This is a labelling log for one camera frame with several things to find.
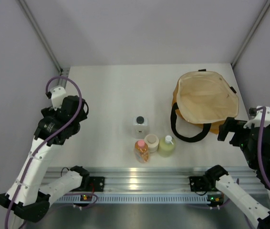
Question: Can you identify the green lotion pump bottle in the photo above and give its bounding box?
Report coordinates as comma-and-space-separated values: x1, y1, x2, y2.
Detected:
158, 135, 176, 157

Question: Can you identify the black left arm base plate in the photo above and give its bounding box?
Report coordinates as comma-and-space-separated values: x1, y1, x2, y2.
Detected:
87, 177, 105, 193

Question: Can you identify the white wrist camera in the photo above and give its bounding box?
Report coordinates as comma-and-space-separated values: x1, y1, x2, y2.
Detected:
243, 106, 270, 129
46, 86, 67, 111

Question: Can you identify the white cream bottle beige cap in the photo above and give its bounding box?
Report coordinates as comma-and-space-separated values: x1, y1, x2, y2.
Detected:
144, 134, 159, 153

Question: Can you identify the orange canvas bag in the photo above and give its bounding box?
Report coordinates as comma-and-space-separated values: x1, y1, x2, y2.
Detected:
170, 69, 239, 143

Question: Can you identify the white bottle black cap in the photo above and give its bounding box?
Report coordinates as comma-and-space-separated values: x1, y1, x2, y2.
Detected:
133, 116, 149, 139

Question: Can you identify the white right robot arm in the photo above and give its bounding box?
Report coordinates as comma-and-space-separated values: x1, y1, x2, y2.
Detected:
203, 117, 270, 229

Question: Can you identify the orange liquid bottle pink cap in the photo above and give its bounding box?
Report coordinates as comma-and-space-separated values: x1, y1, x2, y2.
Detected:
134, 140, 150, 163

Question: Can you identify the slotted grey cable duct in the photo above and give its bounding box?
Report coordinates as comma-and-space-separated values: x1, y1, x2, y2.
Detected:
56, 194, 210, 204

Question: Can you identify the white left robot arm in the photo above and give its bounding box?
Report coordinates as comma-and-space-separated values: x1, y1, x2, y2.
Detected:
0, 95, 90, 223

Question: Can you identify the aluminium frame post right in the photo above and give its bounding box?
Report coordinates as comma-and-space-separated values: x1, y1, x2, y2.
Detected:
231, 0, 270, 69

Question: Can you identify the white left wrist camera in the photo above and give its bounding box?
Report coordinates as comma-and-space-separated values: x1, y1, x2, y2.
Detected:
46, 86, 67, 111

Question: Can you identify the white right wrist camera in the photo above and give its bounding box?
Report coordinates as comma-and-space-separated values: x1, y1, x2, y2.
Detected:
243, 106, 270, 129

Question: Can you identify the aluminium front rail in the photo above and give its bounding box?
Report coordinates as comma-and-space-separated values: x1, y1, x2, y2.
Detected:
39, 167, 269, 194

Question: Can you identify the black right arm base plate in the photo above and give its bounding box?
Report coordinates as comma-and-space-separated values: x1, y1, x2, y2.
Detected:
189, 176, 218, 192

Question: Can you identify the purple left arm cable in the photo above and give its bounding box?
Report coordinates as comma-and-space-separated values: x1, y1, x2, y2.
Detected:
4, 76, 99, 229

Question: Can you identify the aluminium frame rail left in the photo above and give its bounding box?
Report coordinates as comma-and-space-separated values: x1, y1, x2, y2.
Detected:
18, 0, 70, 89

